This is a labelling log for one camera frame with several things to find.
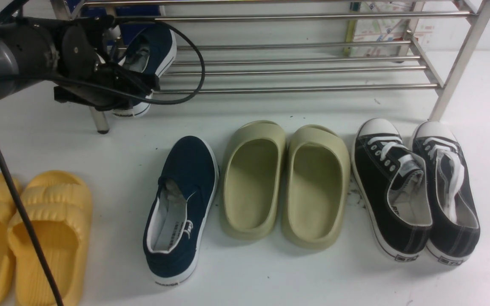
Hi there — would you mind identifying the right beige foam slipper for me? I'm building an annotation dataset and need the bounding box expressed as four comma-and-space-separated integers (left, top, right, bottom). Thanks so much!
282, 125, 351, 250

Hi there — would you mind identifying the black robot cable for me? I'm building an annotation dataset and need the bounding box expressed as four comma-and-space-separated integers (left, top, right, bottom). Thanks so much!
0, 19, 206, 306

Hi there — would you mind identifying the blue box behind rack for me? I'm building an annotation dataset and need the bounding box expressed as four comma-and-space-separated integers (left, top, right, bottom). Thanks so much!
68, 0, 162, 46

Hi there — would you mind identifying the beige foam slipper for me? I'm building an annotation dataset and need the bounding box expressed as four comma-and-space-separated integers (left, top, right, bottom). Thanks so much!
282, 125, 351, 250
220, 120, 286, 241

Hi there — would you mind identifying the stainless steel shoe rack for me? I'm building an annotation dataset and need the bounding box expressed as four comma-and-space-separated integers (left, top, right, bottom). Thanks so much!
49, 0, 490, 134

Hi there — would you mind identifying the navy canvas sneaker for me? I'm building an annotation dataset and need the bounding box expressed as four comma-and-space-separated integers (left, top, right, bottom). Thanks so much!
111, 26, 177, 119
142, 136, 219, 287

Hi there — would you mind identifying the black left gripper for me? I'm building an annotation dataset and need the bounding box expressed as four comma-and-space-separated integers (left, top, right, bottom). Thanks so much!
53, 16, 160, 111

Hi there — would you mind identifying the right yellow foam slipper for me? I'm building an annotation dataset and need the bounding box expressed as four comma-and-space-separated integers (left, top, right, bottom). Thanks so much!
7, 170, 93, 306

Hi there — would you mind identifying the right black canvas sneaker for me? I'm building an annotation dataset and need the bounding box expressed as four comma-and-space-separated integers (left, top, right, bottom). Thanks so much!
410, 121, 481, 266

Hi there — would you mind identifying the printed poster on wall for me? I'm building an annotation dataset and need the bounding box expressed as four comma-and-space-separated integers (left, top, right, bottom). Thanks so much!
343, 1, 434, 57

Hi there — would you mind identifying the left black canvas sneaker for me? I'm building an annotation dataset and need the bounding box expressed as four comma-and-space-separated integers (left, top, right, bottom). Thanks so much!
351, 118, 433, 263

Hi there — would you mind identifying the black canvas sneaker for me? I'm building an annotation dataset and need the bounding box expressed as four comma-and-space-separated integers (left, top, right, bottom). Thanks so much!
410, 121, 481, 266
351, 118, 433, 263

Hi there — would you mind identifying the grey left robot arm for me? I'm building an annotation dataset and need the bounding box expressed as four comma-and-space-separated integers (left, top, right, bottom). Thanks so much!
0, 16, 160, 111

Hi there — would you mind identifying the left beige foam slipper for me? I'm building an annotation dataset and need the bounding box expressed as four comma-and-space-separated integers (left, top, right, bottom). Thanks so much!
220, 120, 286, 241

